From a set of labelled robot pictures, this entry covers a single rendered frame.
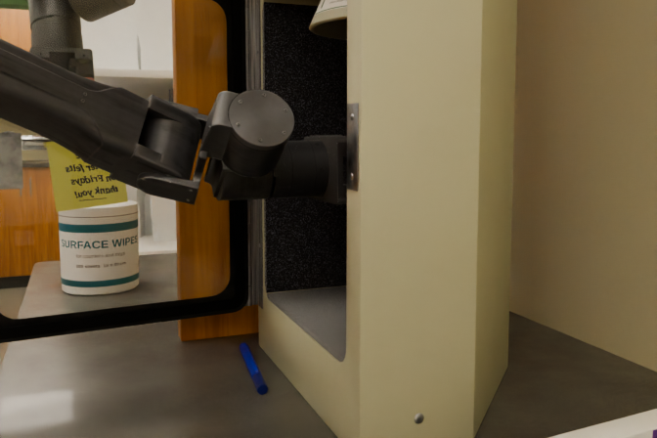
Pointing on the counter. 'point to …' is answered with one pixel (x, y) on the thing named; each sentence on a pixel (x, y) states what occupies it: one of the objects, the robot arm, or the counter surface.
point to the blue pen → (253, 369)
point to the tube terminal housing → (415, 187)
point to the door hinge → (254, 199)
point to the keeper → (353, 147)
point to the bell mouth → (332, 8)
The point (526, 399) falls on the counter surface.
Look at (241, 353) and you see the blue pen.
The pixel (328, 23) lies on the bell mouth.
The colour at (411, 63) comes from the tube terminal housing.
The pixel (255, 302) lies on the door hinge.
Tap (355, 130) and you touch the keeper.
